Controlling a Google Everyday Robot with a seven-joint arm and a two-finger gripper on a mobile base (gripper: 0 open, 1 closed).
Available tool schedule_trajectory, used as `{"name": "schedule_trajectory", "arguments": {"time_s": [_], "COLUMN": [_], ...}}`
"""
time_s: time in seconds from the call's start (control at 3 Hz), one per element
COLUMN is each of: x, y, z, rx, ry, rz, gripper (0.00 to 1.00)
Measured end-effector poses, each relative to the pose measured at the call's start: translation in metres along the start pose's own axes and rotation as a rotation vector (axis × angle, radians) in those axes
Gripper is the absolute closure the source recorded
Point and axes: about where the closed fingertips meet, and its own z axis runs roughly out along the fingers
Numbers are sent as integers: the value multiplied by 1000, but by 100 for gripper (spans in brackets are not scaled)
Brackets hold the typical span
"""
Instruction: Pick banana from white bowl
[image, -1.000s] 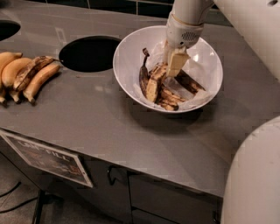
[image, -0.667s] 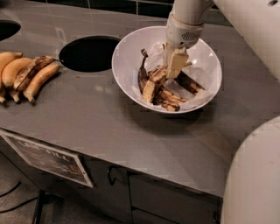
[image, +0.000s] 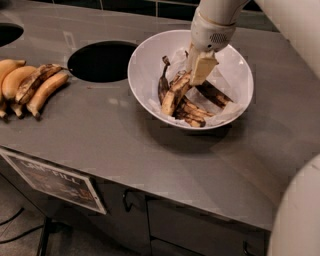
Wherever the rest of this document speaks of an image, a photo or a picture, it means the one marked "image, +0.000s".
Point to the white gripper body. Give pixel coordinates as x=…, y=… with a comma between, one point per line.
x=210, y=36

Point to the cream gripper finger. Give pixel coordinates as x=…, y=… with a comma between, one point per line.
x=192, y=55
x=202, y=65

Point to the spotted yellow banana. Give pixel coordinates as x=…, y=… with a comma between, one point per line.
x=175, y=94

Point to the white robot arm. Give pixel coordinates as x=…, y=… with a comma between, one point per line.
x=296, y=230

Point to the blackened banana right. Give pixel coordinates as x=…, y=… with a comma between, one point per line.
x=214, y=95

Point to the white bowl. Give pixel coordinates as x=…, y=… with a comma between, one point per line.
x=145, y=66

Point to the dark brown banana left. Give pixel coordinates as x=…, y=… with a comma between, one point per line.
x=163, y=86

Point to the white paper bowl liner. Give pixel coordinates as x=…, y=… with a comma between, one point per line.
x=232, y=76

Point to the brown banana bottom of bowl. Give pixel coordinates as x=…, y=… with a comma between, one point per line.
x=191, y=114

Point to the brown spotted banana on counter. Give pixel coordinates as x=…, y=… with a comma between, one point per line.
x=32, y=82

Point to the yellow banana right of bunch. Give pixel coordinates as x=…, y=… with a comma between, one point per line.
x=45, y=90

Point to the yellow banana far left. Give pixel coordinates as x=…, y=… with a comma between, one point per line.
x=7, y=66

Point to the grey cabinet drawer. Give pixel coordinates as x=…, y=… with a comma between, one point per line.
x=201, y=233

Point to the grey cabinet door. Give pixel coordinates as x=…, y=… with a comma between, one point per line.
x=131, y=229

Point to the landfill sign on cabinet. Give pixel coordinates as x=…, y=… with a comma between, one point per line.
x=66, y=185

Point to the black cabinet handle left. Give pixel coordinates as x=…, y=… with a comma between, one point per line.
x=126, y=204

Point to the black cabinet handle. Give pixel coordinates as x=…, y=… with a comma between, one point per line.
x=247, y=250
x=126, y=204

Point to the black cabinet handle right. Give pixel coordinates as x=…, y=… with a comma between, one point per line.
x=247, y=250

